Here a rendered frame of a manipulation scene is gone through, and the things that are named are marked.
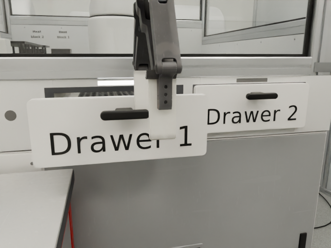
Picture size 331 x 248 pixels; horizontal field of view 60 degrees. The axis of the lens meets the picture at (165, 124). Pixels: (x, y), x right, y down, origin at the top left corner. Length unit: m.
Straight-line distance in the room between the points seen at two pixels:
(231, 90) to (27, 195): 0.46
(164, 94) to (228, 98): 0.38
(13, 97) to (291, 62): 0.62
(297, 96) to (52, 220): 0.59
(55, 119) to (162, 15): 0.25
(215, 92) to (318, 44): 0.30
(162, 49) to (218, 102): 0.39
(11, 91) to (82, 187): 0.25
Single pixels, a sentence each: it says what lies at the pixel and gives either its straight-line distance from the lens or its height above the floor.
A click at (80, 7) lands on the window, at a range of 0.65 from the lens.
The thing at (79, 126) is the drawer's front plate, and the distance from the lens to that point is 0.48.
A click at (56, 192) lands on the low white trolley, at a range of 0.55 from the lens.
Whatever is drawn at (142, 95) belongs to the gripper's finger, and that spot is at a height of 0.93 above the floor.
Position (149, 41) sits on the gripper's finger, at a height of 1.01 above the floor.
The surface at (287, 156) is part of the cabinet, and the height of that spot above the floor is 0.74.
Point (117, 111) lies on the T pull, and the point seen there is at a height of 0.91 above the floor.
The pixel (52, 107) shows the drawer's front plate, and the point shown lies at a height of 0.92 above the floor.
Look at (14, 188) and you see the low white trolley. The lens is 0.59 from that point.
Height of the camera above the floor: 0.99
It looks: 13 degrees down
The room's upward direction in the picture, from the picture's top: straight up
